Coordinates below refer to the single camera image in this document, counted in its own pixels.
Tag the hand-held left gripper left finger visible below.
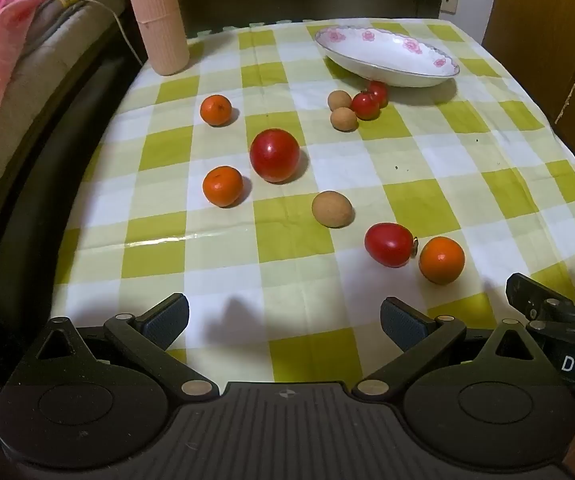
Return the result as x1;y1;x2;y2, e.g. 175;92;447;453
28;292;221;403

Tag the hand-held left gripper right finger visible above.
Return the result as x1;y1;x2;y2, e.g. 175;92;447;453
352;296;554;403

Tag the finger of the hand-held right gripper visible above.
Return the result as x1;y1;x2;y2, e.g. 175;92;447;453
505;272;575;334

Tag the orange tangerine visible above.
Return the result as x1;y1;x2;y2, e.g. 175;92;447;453
200;94;233;127
419;236;466;285
202;165;244;208

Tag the small red tomato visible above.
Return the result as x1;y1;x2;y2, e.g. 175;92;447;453
351;91;381;121
364;222;414;268
367;80;389;109

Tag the brown longan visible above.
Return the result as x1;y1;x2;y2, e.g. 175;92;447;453
330;107;358;132
327;90;353;112
311;190;353;228

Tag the large red tomato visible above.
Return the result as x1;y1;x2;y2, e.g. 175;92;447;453
250;128;301;184

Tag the white floral plate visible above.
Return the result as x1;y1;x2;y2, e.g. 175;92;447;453
315;25;460;88

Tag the green checkered tablecloth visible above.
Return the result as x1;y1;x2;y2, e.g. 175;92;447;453
50;19;575;386

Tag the light wooden cabinet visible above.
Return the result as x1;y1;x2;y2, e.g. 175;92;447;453
481;0;575;211

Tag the pink ribbed case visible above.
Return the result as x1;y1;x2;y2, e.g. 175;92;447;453
123;0;190;76

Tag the green foam mat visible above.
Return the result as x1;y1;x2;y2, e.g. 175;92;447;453
188;17;318;39

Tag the white cable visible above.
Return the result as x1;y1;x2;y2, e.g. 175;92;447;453
38;0;144;67

